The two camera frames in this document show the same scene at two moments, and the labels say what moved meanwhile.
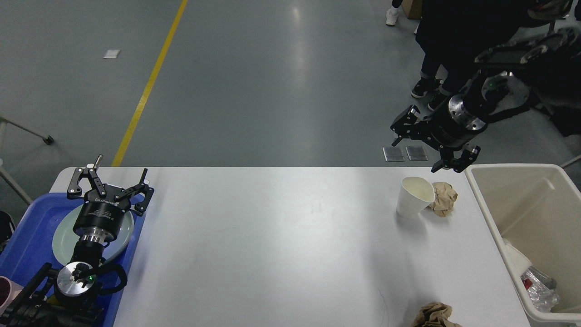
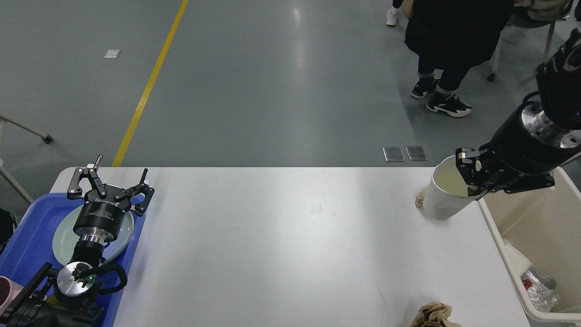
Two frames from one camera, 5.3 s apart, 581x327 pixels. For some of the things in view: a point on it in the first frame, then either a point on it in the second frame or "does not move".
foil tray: [541, 289] does not move
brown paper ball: [435, 314] does not move
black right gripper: [451, 127] to [514, 159]
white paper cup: [416, 195] to [447, 192]
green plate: [64, 239] does not move
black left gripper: [100, 219] does not move
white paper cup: [521, 262] does not move
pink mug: [9, 290] does not move
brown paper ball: [445, 196] to [420, 201]
